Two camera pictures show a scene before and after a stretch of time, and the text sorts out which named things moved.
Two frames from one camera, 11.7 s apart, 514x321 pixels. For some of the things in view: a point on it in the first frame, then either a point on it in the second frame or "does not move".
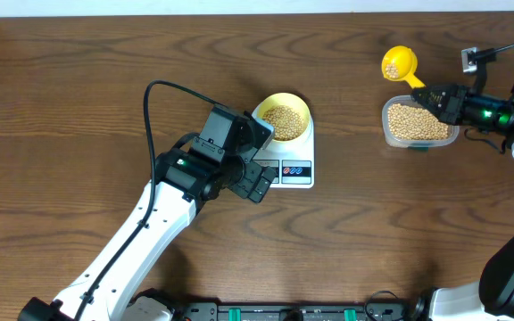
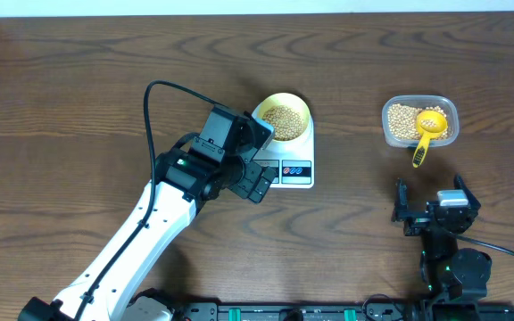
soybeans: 392,70 to 429,122
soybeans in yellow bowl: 288,124 does not move
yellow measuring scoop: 406,61 to 426,133
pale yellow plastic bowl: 286,113 does not move
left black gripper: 244,188 does not move
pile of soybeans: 410,122 does not move
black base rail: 390,311 does not move
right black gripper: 451,105 to 401,206
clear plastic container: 407,122 does not move
